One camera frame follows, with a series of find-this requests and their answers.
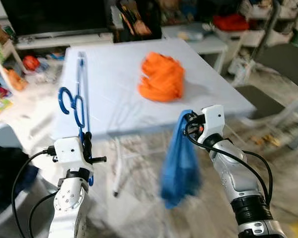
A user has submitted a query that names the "blue garment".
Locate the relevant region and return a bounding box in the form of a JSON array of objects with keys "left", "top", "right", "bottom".
[{"left": 160, "top": 110, "right": 203, "bottom": 209}]

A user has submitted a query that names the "orange garment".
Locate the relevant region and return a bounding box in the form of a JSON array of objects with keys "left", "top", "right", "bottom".
[{"left": 138, "top": 51, "right": 186, "bottom": 104}]

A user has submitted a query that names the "white side table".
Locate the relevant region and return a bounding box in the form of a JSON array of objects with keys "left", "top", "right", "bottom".
[{"left": 161, "top": 24, "right": 230, "bottom": 74}]

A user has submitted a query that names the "yellow picture book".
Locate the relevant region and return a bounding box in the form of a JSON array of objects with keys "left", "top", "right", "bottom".
[{"left": 0, "top": 98, "right": 13, "bottom": 123}]

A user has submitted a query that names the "orange toy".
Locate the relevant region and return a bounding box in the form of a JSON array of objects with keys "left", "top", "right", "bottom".
[{"left": 4, "top": 66, "right": 29, "bottom": 93}]

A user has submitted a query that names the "red ball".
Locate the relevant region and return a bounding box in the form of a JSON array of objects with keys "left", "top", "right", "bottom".
[{"left": 22, "top": 54, "right": 40, "bottom": 72}]

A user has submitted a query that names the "white television stand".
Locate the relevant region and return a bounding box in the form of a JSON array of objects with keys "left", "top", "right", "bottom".
[{"left": 14, "top": 32, "right": 115, "bottom": 51}]

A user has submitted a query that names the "red cloth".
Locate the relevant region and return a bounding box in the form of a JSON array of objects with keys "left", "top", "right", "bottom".
[{"left": 212, "top": 13, "right": 250, "bottom": 32}]

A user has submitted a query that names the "grey folding chair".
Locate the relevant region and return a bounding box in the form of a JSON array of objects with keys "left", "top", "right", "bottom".
[{"left": 232, "top": 0, "right": 298, "bottom": 137}]

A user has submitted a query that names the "orange bag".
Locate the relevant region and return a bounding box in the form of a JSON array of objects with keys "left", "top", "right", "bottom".
[{"left": 129, "top": 15, "right": 152, "bottom": 36}]

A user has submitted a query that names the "black chair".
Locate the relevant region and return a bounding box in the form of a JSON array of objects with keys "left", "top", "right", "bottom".
[{"left": 114, "top": 0, "right": 163, "bottom": 43}]

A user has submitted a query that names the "black flat television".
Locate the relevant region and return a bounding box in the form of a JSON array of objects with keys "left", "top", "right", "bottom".
[{"left": 0, "top": 0, "right": 116, "bottom": 38}]

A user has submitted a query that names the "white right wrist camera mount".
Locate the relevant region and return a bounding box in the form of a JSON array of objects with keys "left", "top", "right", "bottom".
[{"left": 200, "top": 105, "right": 225, "bottom": 145}]

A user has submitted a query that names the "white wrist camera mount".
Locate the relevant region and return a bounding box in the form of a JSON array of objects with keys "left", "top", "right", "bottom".
[
  {"left": 53, "top": 137, "right": 88, "bottom": 172},
  {"left": 200, "top": 105, "right": 225, "bottom": 145}
]

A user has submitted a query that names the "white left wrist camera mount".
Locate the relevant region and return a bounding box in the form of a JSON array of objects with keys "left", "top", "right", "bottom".
[{"left": 53, "top": 137, "right": 88, "bottom": 172}]

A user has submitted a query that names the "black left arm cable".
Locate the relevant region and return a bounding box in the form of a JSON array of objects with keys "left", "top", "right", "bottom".
[{"left": 11, "top": 146, "right": 58, "bottom": 238}]

